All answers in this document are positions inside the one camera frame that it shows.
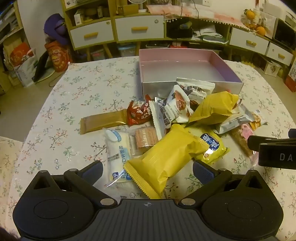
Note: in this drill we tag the gold bar snack packet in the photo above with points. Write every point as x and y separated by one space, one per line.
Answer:
101 121

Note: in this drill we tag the small silver packet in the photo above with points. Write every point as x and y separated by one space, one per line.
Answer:
159 102

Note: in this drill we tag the small cardboard box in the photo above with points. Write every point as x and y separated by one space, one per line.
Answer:
127 9

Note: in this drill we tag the pink cardboard box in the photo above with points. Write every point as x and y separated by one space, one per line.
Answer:
180 71

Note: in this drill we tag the large yellow snack packet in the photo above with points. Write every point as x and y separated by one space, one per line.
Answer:
161 162

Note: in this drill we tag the white packet with nut picture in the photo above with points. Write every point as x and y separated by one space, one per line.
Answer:
178 104

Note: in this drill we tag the black flat board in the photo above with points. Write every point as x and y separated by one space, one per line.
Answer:
41 67

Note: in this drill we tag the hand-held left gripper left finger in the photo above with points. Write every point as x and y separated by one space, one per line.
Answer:
93 172

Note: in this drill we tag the white paper bag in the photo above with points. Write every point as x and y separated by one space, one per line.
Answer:
22 64

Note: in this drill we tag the white and grey snack packet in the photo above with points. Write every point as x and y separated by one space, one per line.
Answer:
233 122

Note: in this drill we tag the orange fruit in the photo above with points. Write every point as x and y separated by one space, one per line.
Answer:
260 30
251 14

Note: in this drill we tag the small clear plastic bin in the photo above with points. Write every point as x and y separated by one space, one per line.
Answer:
98 55

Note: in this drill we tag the orange printed bag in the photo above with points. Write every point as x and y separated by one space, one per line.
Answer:
56 58

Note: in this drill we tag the white patterned box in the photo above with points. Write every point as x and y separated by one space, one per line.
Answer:
272 68

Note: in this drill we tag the pink cloth runner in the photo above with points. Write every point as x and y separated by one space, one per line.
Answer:
196 12

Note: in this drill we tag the oranges in clear container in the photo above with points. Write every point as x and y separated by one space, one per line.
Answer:
247 23

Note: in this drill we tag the plain yellow snack packet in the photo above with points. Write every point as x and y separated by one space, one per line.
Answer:
215 106

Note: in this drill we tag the yellow packet with blue label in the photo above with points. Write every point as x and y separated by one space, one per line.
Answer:
212 143

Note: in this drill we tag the dark red snack packet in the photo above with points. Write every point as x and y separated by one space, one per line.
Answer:
138 113

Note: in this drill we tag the black microwave oven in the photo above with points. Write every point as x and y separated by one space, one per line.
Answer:
285 32

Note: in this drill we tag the cluttered storage shelf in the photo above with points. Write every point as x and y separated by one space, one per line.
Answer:
9 34

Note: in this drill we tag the clear biscuit packet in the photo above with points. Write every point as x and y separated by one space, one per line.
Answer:
143 139

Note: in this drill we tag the white desk fan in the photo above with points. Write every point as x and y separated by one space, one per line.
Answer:
138 4

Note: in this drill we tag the pink nougat packet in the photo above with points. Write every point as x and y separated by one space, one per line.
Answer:
242 136

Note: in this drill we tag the white bread packet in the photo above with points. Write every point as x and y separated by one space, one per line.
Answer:
115 150

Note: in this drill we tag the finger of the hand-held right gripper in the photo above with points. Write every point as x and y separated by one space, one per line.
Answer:
254 142
292 134

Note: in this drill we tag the blue-lidded plastic bin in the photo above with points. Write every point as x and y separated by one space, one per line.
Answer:
126 51

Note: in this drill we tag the stack of loose papers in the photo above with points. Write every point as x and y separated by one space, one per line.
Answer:
210 34

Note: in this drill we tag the low wooden cabinet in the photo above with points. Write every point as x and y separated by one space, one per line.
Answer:
222 25

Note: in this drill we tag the white packet with dark print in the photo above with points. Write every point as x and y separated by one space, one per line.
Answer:
196 89

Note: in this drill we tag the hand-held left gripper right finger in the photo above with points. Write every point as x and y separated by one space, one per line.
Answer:
203 172

